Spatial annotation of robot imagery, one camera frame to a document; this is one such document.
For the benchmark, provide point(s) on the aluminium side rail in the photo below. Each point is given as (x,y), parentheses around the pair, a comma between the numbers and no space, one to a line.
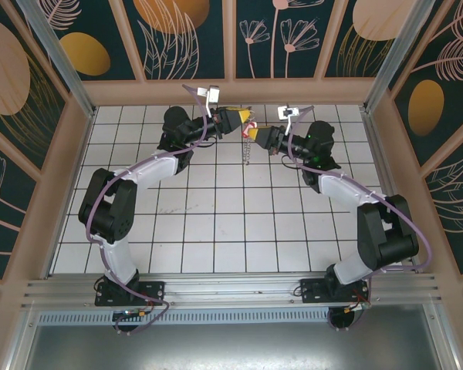
(378,154)

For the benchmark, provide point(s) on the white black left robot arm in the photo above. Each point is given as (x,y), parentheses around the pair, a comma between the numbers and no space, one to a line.
(108,208)

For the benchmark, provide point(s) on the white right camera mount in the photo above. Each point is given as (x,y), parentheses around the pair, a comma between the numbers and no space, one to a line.
(289,125)

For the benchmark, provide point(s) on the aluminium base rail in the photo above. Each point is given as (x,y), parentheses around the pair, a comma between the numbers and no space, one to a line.
(231,293)

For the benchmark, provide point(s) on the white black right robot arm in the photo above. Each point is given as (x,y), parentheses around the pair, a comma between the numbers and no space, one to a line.
(386,239)

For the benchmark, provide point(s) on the grey metal sheet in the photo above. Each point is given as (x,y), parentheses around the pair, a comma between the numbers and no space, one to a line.
(231,347)

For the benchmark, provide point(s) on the yellow power connector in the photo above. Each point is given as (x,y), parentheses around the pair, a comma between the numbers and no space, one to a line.
(350,309)
(142,316)

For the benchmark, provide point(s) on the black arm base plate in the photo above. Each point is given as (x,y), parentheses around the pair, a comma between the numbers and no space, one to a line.
(154,293)
(312,293)

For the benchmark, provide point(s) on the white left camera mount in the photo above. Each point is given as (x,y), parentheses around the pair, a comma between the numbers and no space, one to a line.
(208,109)

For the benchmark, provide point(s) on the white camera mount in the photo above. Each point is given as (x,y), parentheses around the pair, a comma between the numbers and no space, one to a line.
(208,109)
(289,125)

